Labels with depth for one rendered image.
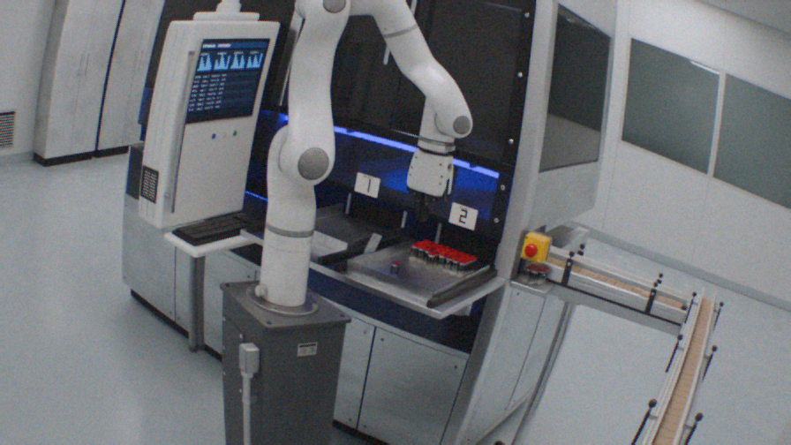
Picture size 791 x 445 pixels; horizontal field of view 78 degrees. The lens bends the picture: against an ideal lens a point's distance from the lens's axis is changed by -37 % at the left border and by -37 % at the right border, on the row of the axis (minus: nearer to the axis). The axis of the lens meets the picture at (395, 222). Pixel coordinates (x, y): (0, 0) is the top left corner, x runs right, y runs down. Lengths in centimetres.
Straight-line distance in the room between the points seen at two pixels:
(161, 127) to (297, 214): 82
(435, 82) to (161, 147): 102
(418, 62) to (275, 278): 60
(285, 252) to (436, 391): 93
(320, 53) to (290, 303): 60
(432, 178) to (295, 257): 37
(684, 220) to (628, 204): 75
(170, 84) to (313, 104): 81
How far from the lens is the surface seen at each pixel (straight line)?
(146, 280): 345
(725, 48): 665
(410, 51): 169
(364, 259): 207
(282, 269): 170
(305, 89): 161
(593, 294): 223
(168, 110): 228
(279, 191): 171
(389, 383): 252
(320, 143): 159
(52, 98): 648
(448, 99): 167
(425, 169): 180
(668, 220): 670
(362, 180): 240
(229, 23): 236
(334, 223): 242
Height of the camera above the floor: 155
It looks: 15 degrees down
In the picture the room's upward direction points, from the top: 11 degrees clockwise
